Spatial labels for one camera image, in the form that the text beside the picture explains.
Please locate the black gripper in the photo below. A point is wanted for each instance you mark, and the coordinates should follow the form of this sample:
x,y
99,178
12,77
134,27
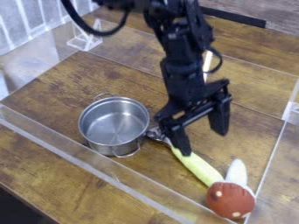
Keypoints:
x,y
193,99

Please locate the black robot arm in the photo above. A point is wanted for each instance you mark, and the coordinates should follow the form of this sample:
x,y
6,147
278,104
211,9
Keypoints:
x,y
185,35

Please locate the stainless steel pot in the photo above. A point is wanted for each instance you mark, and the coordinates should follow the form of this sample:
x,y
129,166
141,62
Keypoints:
x,y
113,124

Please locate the brown plush mushroom toy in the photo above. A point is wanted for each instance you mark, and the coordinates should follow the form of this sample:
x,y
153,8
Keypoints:
x,y
230,197

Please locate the black bar on table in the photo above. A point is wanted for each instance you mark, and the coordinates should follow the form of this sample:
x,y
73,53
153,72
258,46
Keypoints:
x,y
235,17

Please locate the clear acrylic front barrier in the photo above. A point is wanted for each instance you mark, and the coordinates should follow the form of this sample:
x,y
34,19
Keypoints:
x,y
81,187

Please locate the clear acrylic triangle stand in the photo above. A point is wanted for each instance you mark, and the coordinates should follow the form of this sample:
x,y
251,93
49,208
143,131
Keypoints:
x,y
83,41

